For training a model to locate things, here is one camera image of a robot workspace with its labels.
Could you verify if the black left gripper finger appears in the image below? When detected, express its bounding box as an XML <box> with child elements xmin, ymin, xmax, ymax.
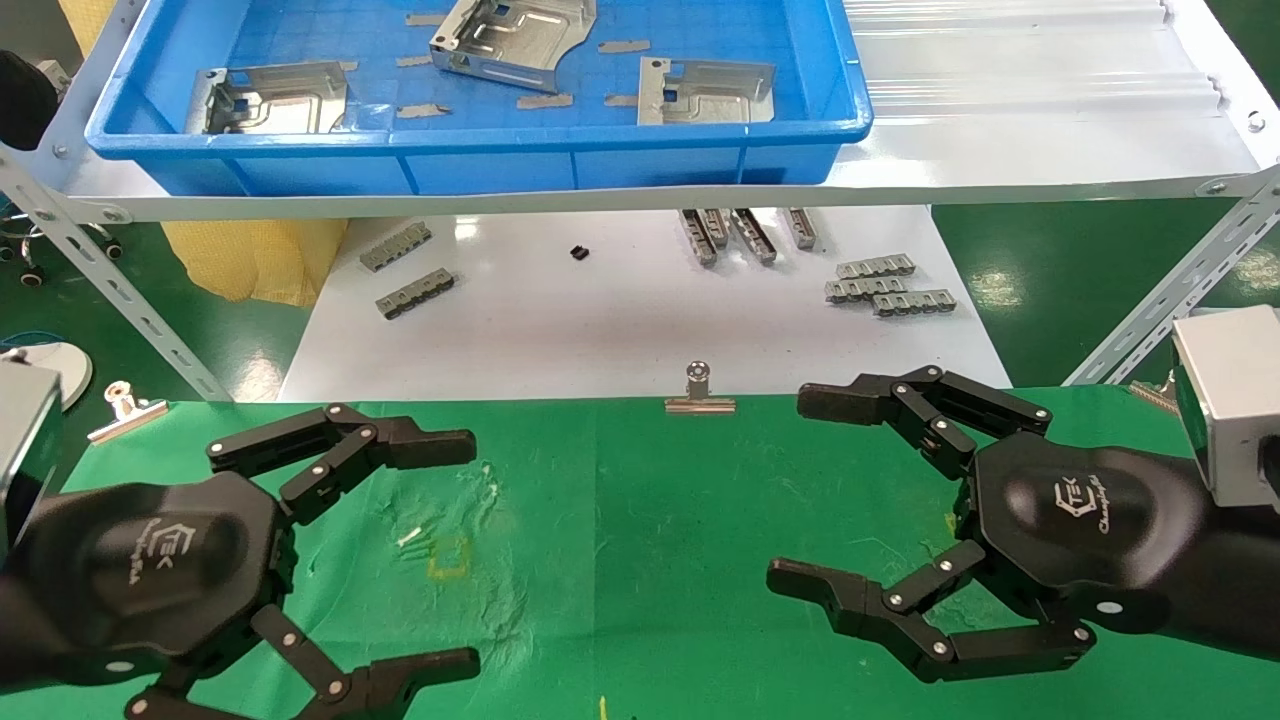
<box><xmin>208</xmin><ymin>403</ymin><xmax>478</xmax><ymax>527</ymax></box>

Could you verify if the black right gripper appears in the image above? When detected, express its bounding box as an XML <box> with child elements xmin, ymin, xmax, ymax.
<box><xmin>767</xmin><ymin>365</ymin><xmax>1213</xmax><ymax>684</ymax></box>

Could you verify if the blue plastic tray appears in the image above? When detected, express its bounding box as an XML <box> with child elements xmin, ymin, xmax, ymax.
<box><xmin>85</xmin><ymin>0</ymin><xmax>874</xmax><ymax>197</ymax></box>

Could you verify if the stamped metal bracket plate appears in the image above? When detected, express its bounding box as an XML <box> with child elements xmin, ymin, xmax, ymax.
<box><xmin>430</xmin><ymin>0</ymin><xmax>598</xmax><ymax>97</ymax></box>
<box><xmin>637</xmin><ymin>57</ymin><xmax>778</xmax><ymax>127</ymax></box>
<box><xmin>187</xmin><ymin>62</ymin><xmax>351</xmax><ymax>136</ymax></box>

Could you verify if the silver binder clip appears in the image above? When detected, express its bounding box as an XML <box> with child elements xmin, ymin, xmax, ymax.
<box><xmin>665</xmin><ymin>362</ymin><xmax>737</xmax><ymax>415</ymax></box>
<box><xmin>87</xmin><ymin>381</ymin><xmax>169</xmax><ymax>444</ymax></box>

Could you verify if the black office chair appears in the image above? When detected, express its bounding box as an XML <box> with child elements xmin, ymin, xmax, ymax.
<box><xmin>0</xmin><ymin>50</ymin><xmax>126</xmax><ymax>291</ymax></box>

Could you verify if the white perforated shelf post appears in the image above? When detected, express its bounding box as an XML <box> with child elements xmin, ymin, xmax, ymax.
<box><xmin>0</xmin><ymin>145</ymin><xmax>233</xmax><ymax>403</ymax></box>
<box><xmin>1062</xmin><ymin>168</ymin><xmax>1280</xmax><ymax>389</ymax></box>

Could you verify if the white metal shelf board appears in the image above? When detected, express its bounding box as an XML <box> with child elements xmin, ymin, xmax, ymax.
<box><xmin>40</xmin><ymin>0</ymin><xmax>1280</xmax><ymax>223</ymax></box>

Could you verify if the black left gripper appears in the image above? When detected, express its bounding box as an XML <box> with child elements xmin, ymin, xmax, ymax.
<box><xmin>15</xmin><ymin>470</ymin><xmax>483</xmax><ymax>720</ymax></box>

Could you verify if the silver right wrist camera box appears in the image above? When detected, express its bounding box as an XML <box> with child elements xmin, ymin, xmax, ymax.
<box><xmin>1170</xmin><ymin>305</ymin><xmax>1280</xmax><ymax>511</ymax></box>

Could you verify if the green table cloth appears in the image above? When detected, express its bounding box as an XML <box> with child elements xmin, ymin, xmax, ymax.
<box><xmin>0</xmin><ymin>385</ymin><xmax>1280</xmax><ymax>720</ymax></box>

